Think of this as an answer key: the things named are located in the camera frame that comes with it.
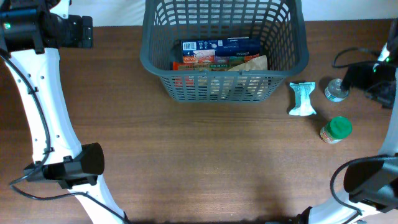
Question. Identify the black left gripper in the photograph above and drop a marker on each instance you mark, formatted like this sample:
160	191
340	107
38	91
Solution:
80	38

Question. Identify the green lid jar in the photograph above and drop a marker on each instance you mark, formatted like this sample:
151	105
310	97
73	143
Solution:
336	130

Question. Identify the beige paper pouch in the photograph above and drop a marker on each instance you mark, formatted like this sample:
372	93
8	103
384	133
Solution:
252	86

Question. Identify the blue tissue box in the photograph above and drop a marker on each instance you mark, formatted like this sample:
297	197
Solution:
230	50

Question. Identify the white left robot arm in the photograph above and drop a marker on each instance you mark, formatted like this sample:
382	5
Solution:
32	33

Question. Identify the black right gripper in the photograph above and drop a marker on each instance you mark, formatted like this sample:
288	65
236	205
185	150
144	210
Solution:
359	83

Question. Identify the light green snack packet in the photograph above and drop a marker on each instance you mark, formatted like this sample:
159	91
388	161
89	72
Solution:
302	93

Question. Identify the silver tin can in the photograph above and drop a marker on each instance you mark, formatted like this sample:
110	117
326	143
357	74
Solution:
334	91

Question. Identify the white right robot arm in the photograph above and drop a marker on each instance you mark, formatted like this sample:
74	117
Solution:
366	185

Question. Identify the grey plastic basket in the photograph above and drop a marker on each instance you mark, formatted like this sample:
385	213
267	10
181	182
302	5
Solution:
277	24

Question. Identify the San Remo spaghetti packet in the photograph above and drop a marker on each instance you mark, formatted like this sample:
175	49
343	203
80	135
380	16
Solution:
197	66

